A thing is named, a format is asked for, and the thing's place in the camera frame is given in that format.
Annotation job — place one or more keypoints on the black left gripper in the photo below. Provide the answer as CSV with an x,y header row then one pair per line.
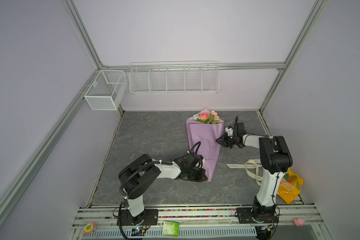
x,y
200,178

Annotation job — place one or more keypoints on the green small packet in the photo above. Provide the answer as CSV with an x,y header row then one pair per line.
x,y
170,229

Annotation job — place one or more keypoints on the aluminium enclosure frame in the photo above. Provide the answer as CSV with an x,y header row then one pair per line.
x,y
44,64

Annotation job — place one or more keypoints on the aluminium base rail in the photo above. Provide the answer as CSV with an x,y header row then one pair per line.
x,y
191,216

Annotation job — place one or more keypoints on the pink purple wrapping paper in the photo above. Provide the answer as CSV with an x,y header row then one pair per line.
x,y
206,132

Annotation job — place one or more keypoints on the pink green round toy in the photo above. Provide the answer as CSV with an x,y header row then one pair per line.
x,y
89,228

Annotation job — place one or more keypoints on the white fake rose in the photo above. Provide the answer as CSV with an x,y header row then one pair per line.
x,y
196,117

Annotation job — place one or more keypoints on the white mesh box basket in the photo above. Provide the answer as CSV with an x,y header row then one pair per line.
x,y
106,91

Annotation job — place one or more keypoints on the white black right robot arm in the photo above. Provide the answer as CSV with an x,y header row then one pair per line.
x,y
275,159

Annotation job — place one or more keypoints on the red pink fake rose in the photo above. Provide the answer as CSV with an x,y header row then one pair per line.
x,y
203,117

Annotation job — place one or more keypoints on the small pink pig toy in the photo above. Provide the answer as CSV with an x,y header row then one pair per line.
x,y
299,222

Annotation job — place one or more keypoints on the white wire shelf basket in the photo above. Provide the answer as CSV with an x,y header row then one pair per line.
x,y
174,77

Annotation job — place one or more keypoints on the white vented cable duct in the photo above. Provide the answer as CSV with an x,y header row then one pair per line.
x,y
183,233

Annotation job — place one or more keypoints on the cream printed ribbon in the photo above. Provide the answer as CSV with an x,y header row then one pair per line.
x,y
251,167

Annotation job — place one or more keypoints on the yellow snack bag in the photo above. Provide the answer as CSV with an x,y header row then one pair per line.
x,y
290,186

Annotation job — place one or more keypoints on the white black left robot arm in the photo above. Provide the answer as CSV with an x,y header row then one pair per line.
x,y
138,176

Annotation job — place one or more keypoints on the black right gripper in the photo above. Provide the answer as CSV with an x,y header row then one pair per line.
x,y
223,141

